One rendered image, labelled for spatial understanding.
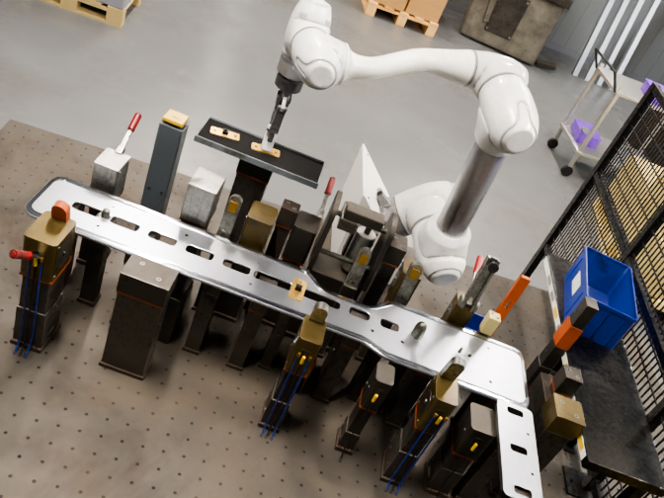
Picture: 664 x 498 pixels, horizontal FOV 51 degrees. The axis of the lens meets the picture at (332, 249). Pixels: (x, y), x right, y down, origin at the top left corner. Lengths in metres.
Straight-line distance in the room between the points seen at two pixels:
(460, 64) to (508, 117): 0.22
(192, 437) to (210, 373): 0.22
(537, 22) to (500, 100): 6.41
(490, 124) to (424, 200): 0.59
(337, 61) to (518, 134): 0.52
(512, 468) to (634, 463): 0.36
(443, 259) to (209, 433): 0.93
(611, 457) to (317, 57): 1.20
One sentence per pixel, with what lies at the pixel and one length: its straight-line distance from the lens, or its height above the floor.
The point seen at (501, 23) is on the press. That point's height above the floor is 0.31.
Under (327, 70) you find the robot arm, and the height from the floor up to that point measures 1.54.
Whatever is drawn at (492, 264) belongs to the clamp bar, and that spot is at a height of 1.22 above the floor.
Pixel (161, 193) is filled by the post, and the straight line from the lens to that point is 2.14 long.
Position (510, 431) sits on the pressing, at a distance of 1.80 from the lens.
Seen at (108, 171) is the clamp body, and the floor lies 1.05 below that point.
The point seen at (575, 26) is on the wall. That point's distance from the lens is 9.61.
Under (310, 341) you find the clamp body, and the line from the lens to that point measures 1.63.
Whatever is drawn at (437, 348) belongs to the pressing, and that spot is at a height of 1.00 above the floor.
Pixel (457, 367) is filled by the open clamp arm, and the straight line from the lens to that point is 1.69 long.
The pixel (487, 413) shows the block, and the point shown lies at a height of 0.98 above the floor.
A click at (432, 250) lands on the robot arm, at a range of 2.26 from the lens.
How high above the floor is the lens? 2.14
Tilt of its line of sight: 35 degrees down
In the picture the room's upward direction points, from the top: 25 degrees clockwise
